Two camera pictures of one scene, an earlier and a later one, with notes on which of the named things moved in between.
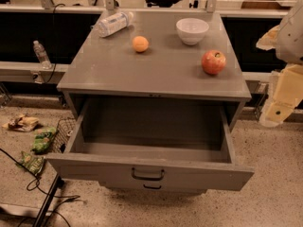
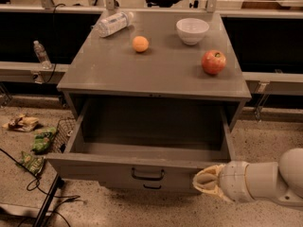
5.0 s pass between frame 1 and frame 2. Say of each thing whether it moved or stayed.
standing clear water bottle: stayed
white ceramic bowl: stayed
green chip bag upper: stayed
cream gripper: moved
